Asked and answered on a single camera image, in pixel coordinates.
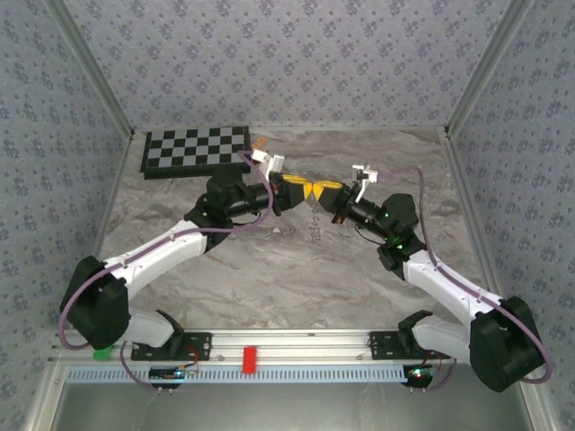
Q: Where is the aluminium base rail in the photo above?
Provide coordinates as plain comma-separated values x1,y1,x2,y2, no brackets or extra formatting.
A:
47,328,475,363

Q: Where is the black mounting plate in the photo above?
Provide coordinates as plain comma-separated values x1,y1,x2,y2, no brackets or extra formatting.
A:
130,331,213,362
368,330,452,361

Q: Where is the aluminium table side bar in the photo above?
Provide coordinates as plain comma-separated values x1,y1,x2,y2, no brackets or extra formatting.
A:
442,129,516,315
69,129,138,331

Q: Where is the blue slotted cable duct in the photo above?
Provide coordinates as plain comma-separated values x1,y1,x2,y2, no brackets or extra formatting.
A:
66,364,417,385

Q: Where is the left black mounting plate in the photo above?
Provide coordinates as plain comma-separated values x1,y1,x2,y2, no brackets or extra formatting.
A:
130,331,213,362

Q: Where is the aluminium frame post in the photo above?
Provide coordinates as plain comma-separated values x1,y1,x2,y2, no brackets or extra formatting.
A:
44,0,137,138
444,0,536,138

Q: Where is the left small circuit board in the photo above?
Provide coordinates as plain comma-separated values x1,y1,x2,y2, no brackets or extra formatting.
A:
148,365,188,383

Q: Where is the right small circuit board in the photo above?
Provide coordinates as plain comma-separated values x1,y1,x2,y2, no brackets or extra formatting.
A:
403,365,437,387

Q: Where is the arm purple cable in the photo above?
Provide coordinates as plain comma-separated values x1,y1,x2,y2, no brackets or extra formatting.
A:
376,165,553,391
57,150,275,392

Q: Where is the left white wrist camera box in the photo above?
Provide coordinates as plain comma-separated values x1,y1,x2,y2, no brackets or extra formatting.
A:
250,149,287,179

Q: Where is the black grey chessboard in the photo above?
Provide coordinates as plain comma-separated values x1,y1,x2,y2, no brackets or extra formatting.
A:
139,125,252,180

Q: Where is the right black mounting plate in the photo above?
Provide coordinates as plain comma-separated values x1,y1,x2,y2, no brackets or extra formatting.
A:
368,330,452,361

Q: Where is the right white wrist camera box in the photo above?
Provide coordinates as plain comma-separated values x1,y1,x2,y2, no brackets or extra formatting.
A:
351,163,381,203

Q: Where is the grey metal tray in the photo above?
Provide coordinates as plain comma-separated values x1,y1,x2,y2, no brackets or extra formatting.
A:
26,363,553,431

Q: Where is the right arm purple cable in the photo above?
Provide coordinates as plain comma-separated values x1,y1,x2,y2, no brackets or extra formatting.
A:
376,165,553,391

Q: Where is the small circuit board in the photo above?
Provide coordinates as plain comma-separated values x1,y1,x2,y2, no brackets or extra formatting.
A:
403,365,437,387
148,365,188,383

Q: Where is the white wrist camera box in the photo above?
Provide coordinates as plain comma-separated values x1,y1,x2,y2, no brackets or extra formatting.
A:
250,149,287,179
351,163,381,203

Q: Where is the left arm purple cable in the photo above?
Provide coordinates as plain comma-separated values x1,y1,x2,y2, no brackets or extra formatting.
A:
57,150,275,392

